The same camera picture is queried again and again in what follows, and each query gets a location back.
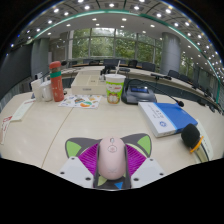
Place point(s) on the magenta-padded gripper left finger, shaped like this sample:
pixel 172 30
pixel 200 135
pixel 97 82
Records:
pixel 77 170

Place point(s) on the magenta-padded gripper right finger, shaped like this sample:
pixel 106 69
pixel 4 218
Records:
pixel 146 170

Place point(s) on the pink computer mouse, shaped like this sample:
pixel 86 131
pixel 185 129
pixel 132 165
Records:
pixel 112 158

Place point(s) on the cat-shaped grey green mouse pad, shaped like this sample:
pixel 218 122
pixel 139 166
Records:
pixel 78 145

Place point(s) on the blue and white book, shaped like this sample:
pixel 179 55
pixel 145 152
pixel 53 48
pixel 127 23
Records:
pixel 166 118

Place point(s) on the black handheld microphone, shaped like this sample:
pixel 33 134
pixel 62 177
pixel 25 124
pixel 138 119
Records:
pixel 190 135

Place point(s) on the white lined notepad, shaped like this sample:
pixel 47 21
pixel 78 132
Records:
pixel 206 140

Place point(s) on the colourful printed flyer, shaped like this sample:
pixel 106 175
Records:
pixel 80 101

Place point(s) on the black desk microphone unit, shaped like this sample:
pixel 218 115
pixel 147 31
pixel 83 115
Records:
pixel 138 95

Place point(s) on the red and white leaflet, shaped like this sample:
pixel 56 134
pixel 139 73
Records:
pixel 5 128

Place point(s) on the white cardboard box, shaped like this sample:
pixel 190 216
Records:
pixel 87 85

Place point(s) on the printed paper cup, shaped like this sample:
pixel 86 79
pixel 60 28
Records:
pixel 114 90

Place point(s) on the red drink bottle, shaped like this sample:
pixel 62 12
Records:
pixel 56 83

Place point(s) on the tall white cup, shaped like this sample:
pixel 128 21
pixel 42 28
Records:
pixel 36 90

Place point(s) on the group of office chairs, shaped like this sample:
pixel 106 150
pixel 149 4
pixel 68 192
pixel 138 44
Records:
pixel 146 66

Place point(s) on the group of ceiling lights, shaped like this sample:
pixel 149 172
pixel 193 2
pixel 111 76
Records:
pixel 87 7

